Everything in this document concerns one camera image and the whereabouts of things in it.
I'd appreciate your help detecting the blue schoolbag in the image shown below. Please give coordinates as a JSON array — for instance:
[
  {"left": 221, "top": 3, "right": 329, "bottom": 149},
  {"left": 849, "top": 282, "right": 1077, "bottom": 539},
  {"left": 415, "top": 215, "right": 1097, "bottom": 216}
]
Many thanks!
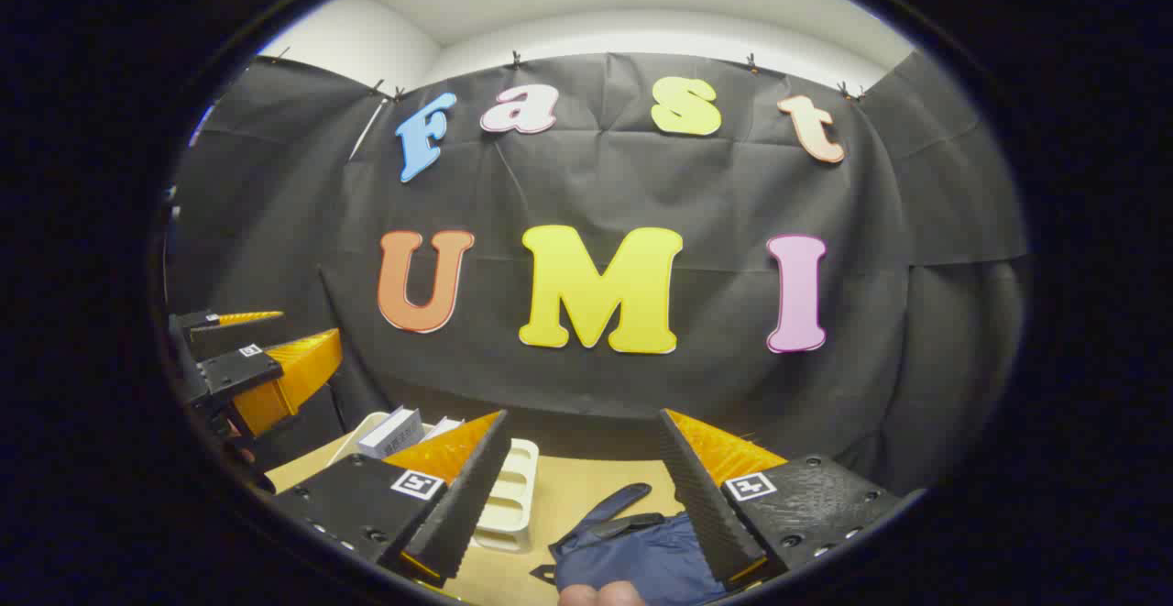
[{"left": 530, "top": 483, "right": 734, "bottom": 606}]

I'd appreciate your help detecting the black backdrop cloth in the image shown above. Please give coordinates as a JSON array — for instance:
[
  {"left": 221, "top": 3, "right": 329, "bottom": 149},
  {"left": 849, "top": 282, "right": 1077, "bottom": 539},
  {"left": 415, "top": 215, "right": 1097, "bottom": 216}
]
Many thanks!
[{"left": 165, "top": 51, "right": 1032, "bottom": 497}]

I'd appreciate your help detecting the book with dark figure cover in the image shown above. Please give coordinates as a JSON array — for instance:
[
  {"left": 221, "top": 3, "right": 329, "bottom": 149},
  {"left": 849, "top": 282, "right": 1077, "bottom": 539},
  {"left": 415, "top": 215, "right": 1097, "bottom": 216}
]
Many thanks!
[{"left": 357, "top": 407, "right": 424, "bottom": 458}]

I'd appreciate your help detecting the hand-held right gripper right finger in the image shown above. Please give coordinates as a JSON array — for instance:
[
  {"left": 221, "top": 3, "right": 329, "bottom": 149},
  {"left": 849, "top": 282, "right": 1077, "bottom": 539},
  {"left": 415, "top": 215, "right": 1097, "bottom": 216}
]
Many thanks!
[{"left": 658, "top": 409, "right": 917, "bottom": 593}]

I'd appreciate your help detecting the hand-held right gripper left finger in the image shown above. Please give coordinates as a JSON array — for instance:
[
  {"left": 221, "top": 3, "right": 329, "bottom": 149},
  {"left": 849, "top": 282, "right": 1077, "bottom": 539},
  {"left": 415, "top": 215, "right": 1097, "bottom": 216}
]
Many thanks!
[{"left": 271, "top": 409, "right": 512, "bottom": 589}]

